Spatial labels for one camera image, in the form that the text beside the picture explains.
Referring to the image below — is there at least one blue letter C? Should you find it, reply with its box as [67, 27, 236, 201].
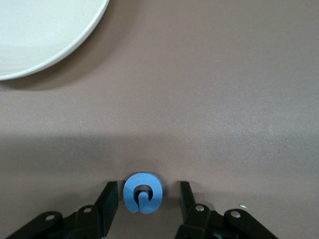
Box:
[123, 171, 164, 215]

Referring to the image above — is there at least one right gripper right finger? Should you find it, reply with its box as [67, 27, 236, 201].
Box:
[174, 181, 277, 239]

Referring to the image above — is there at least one beige plate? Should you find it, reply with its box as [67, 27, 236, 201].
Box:
[0, 0, 110, 82]

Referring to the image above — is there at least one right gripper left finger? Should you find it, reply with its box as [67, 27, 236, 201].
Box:
[4, 181, 119, 239]

